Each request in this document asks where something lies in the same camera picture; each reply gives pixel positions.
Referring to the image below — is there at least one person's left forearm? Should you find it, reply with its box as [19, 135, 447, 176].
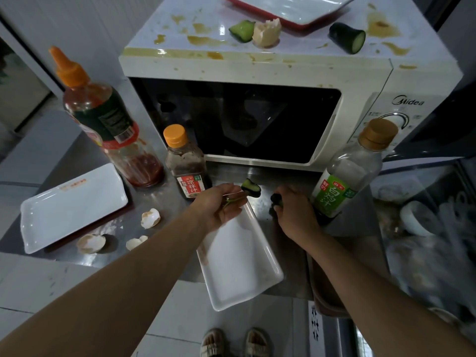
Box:
[0, 215, 215, 357]

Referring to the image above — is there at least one brown cloth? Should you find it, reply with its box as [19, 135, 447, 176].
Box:
[306, 252, 350, 318]

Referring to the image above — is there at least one person's left hand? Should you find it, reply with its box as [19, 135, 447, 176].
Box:
[189, 183, 249, 236]

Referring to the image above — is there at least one clear bottle green label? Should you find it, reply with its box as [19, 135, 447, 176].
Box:
[310, 118, 399, 224]

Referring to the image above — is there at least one stainless steel table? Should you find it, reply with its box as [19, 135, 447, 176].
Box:
[0, 76, 389, 300]

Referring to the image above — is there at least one low grey cabinet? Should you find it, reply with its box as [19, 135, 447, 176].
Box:
[0, 107, 83, 220]

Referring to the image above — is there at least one white rectangular plate red underside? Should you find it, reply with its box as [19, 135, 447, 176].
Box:
[219, 0, 357, 32]

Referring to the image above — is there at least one person's right hand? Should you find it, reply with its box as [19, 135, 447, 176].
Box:
[273, 184, 324, 253]

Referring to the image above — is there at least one white plate orange print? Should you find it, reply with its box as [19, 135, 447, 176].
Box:
[20, 163, 128, 255]

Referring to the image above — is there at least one white bowl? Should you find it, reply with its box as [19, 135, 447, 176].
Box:
[400, 199, 436, 238]

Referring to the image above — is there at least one beige woven slipper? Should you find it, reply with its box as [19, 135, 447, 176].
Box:
[243, 328, 269, 357]
[199, 328, 227, 357]

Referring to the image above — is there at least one white microwave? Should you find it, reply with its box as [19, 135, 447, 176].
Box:
[118, 0, 465, 173]

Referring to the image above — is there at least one person's right forearm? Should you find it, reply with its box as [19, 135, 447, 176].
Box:
[304, 234, 476, 357]

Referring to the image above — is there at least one dark sauce bottle orange cap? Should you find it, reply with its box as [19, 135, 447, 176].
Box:
[163, 124, 213, 200]

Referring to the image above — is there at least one large ketchup bottle orange cap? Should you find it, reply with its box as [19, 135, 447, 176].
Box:
[49, 46, 166, 188]

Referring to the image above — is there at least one plain white rectangular plate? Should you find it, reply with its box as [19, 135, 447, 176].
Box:
[196, 199, 285, 312]

